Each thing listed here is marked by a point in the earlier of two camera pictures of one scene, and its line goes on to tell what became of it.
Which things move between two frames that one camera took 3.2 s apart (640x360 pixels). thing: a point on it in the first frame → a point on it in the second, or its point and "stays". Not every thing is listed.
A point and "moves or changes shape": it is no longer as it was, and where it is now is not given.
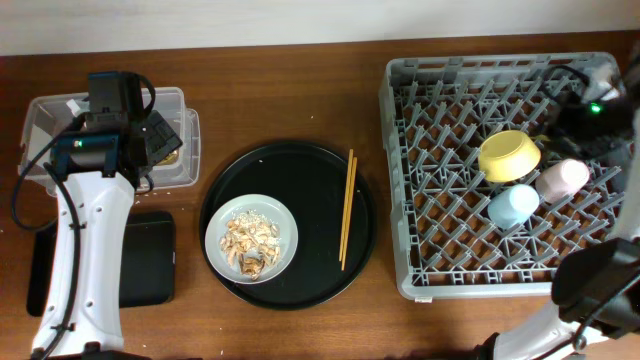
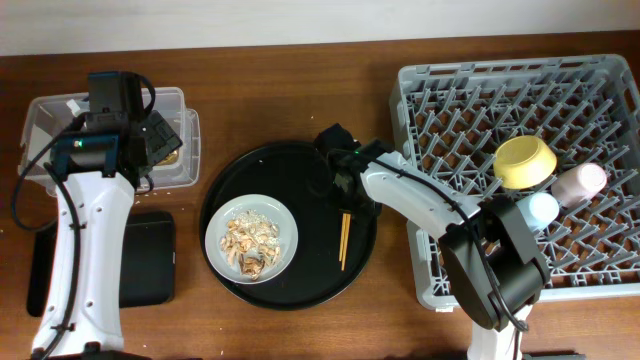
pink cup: (561, 180) → (577, 185)
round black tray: (312, 181) stays
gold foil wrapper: (170, 159) stays
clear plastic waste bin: (46, 116) stays
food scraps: (252, 239) stays
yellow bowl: (507, 156) moves or changes shape
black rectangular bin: (148, 268) stays
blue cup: (513, 207) moves or changes shape
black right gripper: (558, 128) → (367, 208)
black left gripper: (165, 141) stays
